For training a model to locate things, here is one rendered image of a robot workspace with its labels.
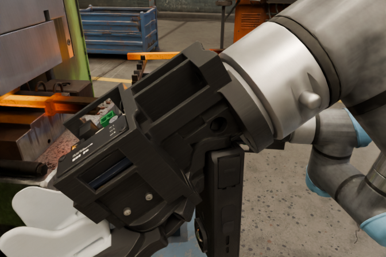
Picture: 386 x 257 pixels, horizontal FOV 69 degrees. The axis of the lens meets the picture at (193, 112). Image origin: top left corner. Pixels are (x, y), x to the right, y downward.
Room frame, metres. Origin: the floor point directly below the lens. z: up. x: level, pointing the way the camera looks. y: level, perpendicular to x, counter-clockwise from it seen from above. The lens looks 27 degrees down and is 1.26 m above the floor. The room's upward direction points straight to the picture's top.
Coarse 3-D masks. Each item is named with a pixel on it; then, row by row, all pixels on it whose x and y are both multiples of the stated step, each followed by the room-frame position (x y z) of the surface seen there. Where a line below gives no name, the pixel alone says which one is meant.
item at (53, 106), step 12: (12, 96) 0.57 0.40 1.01; (24, 96) 0.57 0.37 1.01; (36, 96) 0.57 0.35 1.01; (48, 96) 0.57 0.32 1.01; (60, 96) 0.56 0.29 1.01; (72, 96) 0.56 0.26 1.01; (48, 108) 0.54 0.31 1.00; (60, 108) 0.55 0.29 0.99; (72, 108) 0.55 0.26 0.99; (96, 108) 0.54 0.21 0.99
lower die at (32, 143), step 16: (0, 112) 0.53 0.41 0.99; (16, 112) 0.53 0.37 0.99; (32, 112) 0.53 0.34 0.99; (0, 128) 0.48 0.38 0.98; (16, 128) 0.48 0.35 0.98; (32, 128) 0.48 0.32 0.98; (48, 128) 0.53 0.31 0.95; (64, 128) 0.58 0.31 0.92; (0, 144) 0.44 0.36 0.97; (16, 144) 0.43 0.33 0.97; (32, 144) 0.47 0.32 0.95; (48, 144) 0.51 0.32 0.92; (32, 160) 0.46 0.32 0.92
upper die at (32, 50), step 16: (16, 32) 0.51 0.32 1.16; (32, 32) 0.55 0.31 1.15; (48, 32) 0.61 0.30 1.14; (0, 48) 0.47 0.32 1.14; (16, 48) 0.50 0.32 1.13; (32, 48) 0.54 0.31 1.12; (48, 48) 0.59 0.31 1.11; (0, 64) 0.45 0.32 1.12; (16, 64) 0.49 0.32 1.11; (32, 64) 0.53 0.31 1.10; (48, 64) 0.58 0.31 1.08; (0, 80) 0.44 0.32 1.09; (16, 80) 0.48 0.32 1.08; (0, 96) 0.44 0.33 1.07
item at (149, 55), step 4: (144, 52) 1.17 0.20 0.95; (148, 52) 1.17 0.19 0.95; (152, 52) 1.17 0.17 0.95; (156, 52) 1.17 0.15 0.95; (160, 52) 1.17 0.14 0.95; (164, 52) 1.17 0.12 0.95; (168, 52) 1.17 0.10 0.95; (172, 52) 1.17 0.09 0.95; (176, 52) 1.17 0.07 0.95; (216, 52) 1.17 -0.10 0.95; (220, 52) 1.17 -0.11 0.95; (128, 56) 1.14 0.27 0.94; (132, 56) 1.14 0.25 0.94; (136, 56) 1.14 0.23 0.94; (148, 56) 1.14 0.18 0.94; (152, 56) 1.14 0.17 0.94; (156, 56) 1.15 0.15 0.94; (160, 56) 1.15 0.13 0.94; (164, 56) 1.15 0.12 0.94; (168, 56) 1.15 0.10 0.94; (172, 56) 1.15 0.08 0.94
